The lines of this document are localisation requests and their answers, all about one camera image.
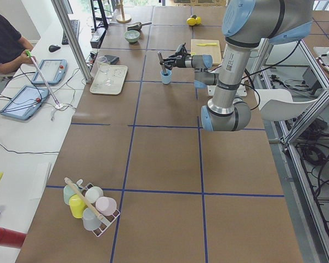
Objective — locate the aluminium frame post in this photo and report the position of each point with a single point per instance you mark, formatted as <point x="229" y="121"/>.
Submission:
<point x="73" y="42"/>

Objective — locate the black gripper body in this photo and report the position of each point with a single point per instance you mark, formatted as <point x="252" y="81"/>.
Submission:
<point x="180" y="62"/>

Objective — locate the steel muddler black tip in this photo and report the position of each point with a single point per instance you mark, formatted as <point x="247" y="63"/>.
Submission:
<point x="164" y="70"/>

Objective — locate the pink cup in rack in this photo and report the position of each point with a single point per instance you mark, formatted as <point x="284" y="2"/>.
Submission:
<point x="106" y="205"/>

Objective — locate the grey cup in rack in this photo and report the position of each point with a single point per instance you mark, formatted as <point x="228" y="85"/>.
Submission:
<point x="90" y="221"/>

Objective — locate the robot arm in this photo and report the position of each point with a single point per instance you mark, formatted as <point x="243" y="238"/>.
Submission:
<point x="245" y="23"/>

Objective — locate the white cup in rack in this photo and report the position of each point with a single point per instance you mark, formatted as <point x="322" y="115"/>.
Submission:
<point x="93" y="194"/>

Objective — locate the seated person black shirt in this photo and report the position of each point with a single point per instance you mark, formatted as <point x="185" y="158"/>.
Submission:
<point x="13" y="48"/>

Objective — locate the light blue plastic cup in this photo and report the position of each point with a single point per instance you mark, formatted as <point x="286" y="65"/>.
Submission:
<point x="166" y="76"/>

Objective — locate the green cup in rack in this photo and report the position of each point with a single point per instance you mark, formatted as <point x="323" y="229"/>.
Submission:
<point x="68" y="192"/>

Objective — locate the green handled grabber stick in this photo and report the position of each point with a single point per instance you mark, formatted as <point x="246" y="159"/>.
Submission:
<point x="58" y="105"/>

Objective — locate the near teach pendant tablet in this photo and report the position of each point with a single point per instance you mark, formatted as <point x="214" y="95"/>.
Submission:
<point x="25" y="103"/>

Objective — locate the whole yellow lemon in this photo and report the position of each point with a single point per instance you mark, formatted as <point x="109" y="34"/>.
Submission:
<point x="191" y="21"/>

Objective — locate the red cylinder bottle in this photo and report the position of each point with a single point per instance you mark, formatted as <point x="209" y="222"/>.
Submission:
<point x="11" y="238"/>

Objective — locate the grey folded cloth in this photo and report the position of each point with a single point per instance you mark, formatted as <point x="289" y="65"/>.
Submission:
<point x="112" y="59"/>

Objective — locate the teach pendant tablet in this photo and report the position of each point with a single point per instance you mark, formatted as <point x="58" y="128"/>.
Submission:
<point x="53" y="70"/>
<point x="25" y="103"/>

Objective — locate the wooden round stand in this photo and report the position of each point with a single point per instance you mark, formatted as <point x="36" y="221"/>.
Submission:
<point x="122" y="17"/>

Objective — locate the steel ice scoop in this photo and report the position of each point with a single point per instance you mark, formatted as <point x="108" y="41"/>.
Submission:
<point x="137" y="26"/>

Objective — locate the cream bear tray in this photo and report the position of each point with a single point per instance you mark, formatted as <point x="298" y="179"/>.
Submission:
<point x="117" y="73"/>

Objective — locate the white chair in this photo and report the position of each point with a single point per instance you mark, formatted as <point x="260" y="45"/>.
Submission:
<point x="278" y="105"/>

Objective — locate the far teach pendant tablet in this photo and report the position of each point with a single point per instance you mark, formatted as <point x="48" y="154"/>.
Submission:
<point x="53" y="70"/>

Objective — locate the clear wine glass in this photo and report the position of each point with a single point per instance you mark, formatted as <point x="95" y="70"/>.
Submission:
<point x="104" y="68"/>

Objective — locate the wooden cutting board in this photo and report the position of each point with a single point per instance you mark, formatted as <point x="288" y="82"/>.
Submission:
<point x="213" y="51"/>

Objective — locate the yellow plastic knife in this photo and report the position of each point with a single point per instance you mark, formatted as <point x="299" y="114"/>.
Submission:
<point x="206" y="44"/>

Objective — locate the white wire cup rack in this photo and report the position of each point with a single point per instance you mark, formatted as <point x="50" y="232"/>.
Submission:
<point x="107" y="221"/>

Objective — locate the yellow cup in rack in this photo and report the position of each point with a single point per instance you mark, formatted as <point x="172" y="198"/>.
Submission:
<point x="77" y="206"/>

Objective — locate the black computer mouse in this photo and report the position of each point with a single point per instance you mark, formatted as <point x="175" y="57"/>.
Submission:
<point x="54" y="47"/>

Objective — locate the green bowl with ice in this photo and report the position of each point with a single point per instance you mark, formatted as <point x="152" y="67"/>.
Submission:
<point x="132" y="36"/>

